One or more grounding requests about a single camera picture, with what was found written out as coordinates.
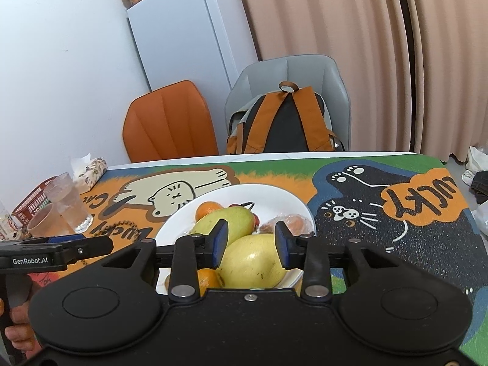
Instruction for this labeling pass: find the large yellow-green pear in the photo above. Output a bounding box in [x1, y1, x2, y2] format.
[215, 234, 294, 288]

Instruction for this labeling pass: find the white plastic bag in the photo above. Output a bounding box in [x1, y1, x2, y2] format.
[462, 145, 488, 184]
[475, 202, 488, 237]

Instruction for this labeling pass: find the orange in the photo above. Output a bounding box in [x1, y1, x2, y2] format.
[196, 201, 225, 222]
[197, 268, 224, 289]

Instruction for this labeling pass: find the dark cloth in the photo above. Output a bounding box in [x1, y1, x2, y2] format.
[470, 171, 488, 199]

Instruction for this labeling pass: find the patterned tissue pack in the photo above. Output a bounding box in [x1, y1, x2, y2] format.
[70, 153, 109, 191]

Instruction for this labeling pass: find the red plastic basket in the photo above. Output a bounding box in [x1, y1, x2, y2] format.
[11, 177, 58, 225]

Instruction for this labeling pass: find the pink curtain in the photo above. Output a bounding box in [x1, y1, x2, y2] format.
[404, 0, 488, 161]
[229, 0, 416, 153]

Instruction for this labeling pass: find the white plate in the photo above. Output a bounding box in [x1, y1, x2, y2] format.
[154, 184, 316, 288]

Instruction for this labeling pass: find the wavy wooden ring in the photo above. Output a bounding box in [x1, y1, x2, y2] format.
[101, 219, 138, 242]

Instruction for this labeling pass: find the white fridge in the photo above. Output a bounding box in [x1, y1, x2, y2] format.
[127, 0, 260, 92]

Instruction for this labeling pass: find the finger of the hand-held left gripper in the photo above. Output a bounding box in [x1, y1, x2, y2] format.
[63, 235, 115, 267]
[0, 235, 85, 245]

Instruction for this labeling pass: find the large pomelo segment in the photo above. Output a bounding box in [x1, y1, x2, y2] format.
[280, 213, 315, 237]

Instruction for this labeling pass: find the orange chair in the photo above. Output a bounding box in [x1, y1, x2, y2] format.
[123, 80, 220, 164]

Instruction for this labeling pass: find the short ribbed glass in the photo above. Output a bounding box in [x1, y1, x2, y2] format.
[27, 203, 75, 239]

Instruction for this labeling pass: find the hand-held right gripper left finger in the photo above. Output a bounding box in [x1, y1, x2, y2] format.
[99, 219, 229, 295]

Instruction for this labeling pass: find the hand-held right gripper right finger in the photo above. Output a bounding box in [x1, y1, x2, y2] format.
[275, 221, 397, 296]

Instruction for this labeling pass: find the tall ribbed glass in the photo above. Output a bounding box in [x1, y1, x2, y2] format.
[43, 173, 94, 234]

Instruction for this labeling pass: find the grey chair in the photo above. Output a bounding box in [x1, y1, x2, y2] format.
[225, 54, 351, 155]

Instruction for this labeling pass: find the orange and grey backpack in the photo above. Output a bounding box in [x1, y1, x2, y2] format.
[227, 81, 346, 155]

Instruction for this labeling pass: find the small yellow-green pear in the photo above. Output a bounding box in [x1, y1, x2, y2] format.
[189, 205, 255, 238]

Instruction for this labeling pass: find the person's left hand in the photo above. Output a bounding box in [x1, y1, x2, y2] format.
[5, 301, 39, 354]

